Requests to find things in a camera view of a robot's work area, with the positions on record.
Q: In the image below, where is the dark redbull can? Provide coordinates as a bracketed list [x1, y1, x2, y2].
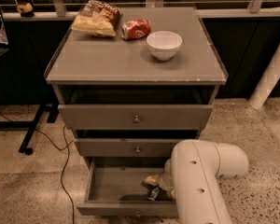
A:
[147, 186, 161, 201]

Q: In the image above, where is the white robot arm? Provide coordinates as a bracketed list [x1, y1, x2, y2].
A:
[142, 139, 248, 224]

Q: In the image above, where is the grey bottom drawer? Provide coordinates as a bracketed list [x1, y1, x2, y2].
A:
[77, 157, 177, 217]

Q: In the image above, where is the grey drawer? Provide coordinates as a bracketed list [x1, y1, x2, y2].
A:
[73, 130, 201, 159]
[57, 89, 214, 131]
[77, 157, 177, 217]

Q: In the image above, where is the grey middle drawer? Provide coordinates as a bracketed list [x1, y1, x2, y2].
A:
[73, 130, 201, 159]

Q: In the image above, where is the grey drawer cabinet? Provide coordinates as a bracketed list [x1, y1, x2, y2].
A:
[43, 6, 229, 166]

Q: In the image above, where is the grey top drawer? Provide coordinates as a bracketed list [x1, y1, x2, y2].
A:
[57, 89, 214, 131]

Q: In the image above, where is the crushed orange soda can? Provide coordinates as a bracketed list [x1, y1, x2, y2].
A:
[121, 19, 151, 40]

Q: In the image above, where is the white ceramic bowl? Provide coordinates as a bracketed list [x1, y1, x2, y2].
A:
[147, 31, 182, 61]

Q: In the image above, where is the white diagonal pole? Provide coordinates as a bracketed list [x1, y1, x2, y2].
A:
[248, 43, 280, 109]

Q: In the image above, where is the yellow chip bag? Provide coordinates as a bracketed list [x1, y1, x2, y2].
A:
[71, 0, 121, 37]

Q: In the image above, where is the small yellow object on ledge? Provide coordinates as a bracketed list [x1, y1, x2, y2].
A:
[17, 2, 34, 17]

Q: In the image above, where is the black floor cable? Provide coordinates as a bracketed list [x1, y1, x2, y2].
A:
[0, 105, 77, 224]

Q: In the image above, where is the black desk leg frame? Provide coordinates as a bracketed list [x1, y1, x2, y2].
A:
[0, 104, 59, 155]

